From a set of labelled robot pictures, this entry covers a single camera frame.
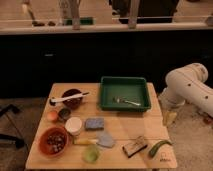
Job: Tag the small dark green cup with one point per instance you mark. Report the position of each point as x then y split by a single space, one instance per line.
64 114

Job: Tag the blue sponge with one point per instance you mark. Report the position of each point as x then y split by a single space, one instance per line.
94 124

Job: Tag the brown wooden block brush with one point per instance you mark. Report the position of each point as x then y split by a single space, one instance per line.
134 146

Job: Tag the green plastic tray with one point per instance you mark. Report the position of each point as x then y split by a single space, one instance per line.
129 88

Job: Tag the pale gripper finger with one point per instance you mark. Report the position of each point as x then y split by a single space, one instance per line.
168 117

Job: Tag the white round cup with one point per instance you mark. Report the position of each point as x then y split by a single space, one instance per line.
73 125

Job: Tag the yellow handled brush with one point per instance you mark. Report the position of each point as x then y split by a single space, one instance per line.
85 141

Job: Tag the white handled spatula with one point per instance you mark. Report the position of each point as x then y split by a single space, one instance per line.
54 101

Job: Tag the grey blue cloth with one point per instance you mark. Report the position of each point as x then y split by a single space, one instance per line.
105 139

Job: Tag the wooden folding table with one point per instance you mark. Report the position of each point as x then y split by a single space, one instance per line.
123 126

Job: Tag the green cucumber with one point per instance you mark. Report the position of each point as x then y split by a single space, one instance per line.
153 151

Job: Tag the orange peach fruit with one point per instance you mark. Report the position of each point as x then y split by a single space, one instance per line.
52 116

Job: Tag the silver metal fork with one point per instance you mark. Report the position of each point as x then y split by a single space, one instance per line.
120 100

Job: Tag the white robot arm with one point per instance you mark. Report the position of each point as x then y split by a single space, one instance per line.
186 84

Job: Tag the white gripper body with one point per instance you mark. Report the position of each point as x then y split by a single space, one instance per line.
169 100

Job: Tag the light green cup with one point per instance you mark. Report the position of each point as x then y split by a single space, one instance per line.
91 154

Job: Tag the orange bowl with nuts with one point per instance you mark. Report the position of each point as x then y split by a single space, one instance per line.
53 142

